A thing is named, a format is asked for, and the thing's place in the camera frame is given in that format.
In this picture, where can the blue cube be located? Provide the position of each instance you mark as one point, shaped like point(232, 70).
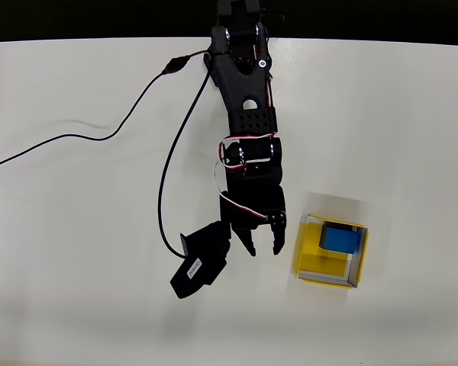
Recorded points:
point(339, 240)

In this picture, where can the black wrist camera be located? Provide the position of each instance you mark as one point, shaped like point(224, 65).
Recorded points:
point(202, 259)

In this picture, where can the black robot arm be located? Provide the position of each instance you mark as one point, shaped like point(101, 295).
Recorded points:
point(248, 95)

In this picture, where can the yellow box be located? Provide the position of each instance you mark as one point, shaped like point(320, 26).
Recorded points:
point(309, 248)

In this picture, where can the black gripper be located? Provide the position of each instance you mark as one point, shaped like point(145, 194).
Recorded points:
point(247, 223)

